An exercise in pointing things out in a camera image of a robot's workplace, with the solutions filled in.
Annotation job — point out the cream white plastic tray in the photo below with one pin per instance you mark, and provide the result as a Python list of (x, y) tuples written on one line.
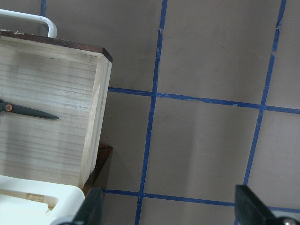
[(31, 202)]

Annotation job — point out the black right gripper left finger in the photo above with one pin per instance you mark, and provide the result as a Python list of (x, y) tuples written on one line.
[(91, 210)]

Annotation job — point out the dark brown wooden cabinet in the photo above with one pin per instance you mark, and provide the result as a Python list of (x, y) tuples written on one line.
[(99, 176)]

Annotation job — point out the wooden drawer with white handle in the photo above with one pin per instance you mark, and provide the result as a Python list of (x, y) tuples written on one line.
[(64, 78)]

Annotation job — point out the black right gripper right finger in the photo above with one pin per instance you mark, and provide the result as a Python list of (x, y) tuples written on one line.
[(249, 209)]

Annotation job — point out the grey orange handled scissors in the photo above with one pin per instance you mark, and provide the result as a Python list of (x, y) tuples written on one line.
[(13, 108)]

